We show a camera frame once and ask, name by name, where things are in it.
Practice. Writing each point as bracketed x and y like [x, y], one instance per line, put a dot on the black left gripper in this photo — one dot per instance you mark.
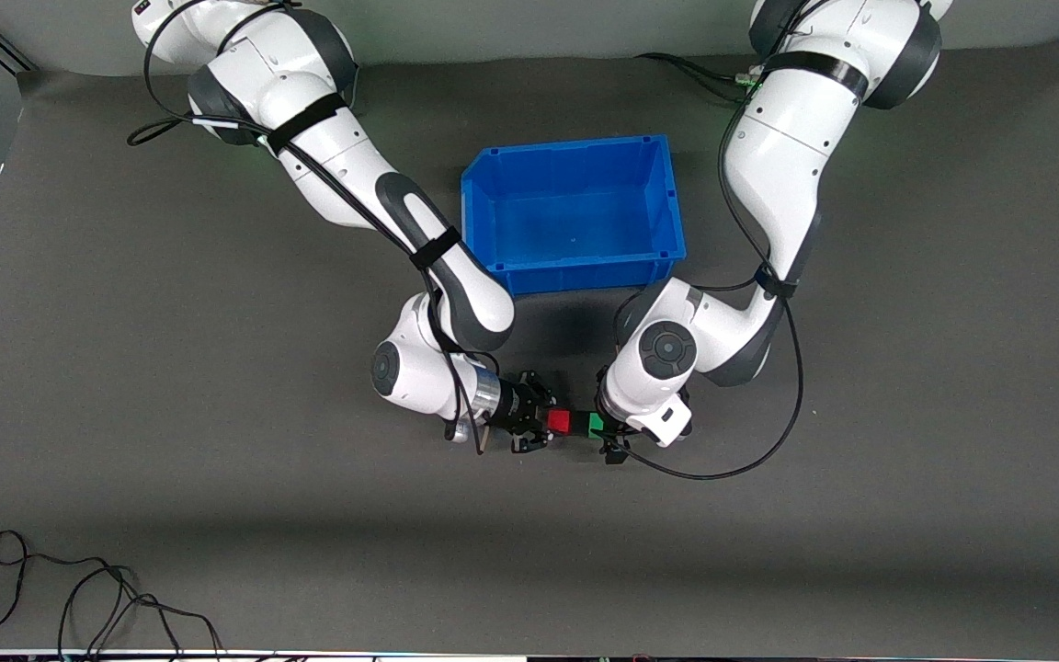
[609, 429]

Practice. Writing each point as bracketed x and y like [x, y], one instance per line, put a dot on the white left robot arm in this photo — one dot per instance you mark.
[787, 156]

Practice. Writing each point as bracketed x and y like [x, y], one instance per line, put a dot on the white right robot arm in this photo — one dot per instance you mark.
[336, 156]

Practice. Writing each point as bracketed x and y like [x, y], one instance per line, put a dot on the small green cube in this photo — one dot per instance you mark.
[596, 425]

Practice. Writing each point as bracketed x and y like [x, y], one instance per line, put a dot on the small black cube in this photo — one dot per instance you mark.
[579, 430]

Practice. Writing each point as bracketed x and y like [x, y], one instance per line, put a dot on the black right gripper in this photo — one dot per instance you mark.
[518, 410]

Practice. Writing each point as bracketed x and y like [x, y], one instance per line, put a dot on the blue plastic storage bin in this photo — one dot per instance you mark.
[575, 211]

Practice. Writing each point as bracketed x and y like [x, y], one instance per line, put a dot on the small red cube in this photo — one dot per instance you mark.
[558, 422]

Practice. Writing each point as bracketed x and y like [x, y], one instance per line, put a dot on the grey table mat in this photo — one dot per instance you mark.
[529, 552]

